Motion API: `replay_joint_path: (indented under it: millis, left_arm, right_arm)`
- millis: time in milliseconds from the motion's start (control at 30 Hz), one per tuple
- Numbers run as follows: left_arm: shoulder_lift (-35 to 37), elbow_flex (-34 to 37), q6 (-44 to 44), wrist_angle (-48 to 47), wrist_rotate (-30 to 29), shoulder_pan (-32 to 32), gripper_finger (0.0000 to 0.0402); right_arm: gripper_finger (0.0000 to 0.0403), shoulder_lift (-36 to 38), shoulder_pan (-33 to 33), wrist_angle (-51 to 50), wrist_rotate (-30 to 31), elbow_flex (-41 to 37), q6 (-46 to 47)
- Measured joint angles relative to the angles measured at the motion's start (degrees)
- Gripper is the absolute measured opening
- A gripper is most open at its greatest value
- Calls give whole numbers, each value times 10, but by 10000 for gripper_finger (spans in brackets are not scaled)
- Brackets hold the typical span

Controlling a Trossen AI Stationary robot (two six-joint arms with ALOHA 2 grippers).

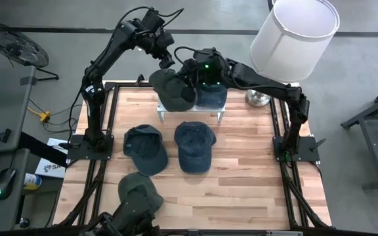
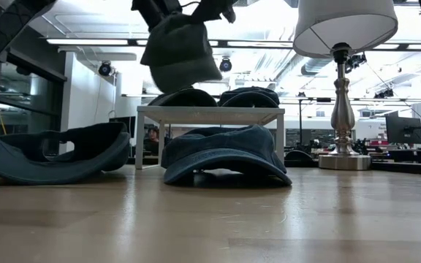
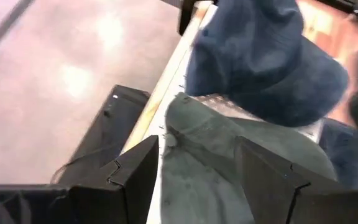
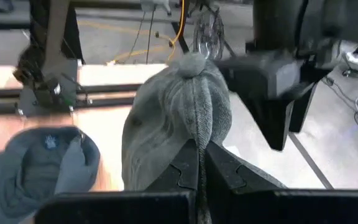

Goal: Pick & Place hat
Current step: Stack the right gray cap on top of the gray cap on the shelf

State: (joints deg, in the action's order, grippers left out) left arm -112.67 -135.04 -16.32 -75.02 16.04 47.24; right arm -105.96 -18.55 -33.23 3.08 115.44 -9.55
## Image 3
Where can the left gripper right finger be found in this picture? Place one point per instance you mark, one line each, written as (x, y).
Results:
(269, 193)

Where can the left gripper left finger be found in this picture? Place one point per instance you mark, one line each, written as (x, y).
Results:
(129, 193)

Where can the blue cap with white tag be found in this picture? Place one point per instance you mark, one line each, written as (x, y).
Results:
(259, 62)

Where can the black box under table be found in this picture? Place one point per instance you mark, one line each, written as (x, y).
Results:
(113, 124)

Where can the white perforated metal shelf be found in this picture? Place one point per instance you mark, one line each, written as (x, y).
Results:
(177, 77)

